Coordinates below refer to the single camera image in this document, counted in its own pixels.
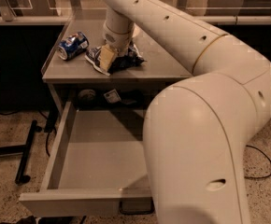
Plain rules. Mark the blue soda can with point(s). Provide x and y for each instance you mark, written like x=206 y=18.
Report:
x=72 y=46

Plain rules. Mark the white bowl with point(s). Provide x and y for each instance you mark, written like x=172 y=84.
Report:
x=136 y=31

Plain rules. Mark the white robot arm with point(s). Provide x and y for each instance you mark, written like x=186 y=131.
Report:
x=195 y=130

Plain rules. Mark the black object with white label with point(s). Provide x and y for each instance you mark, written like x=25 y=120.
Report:
x=126 y=98

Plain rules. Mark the open grey top drawer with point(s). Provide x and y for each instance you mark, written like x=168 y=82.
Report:
x=96 y=161

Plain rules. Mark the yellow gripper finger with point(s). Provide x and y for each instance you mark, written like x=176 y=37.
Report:
x=107 y=57

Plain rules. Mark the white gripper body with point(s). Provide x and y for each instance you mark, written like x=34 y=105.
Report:
x=117 y=41

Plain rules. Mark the black stand leg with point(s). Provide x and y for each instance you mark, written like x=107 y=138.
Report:
x=23 y=150

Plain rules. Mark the grey cabinet table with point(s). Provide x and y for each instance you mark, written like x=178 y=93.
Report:
x=79 y=69

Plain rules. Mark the metal drawer handle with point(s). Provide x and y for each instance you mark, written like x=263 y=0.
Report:
x=136 y=207

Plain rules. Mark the blue chip bag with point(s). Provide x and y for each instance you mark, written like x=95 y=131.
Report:
x=131 y=58

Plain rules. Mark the dark round object under table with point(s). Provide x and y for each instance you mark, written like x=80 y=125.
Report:
x=87 y=96

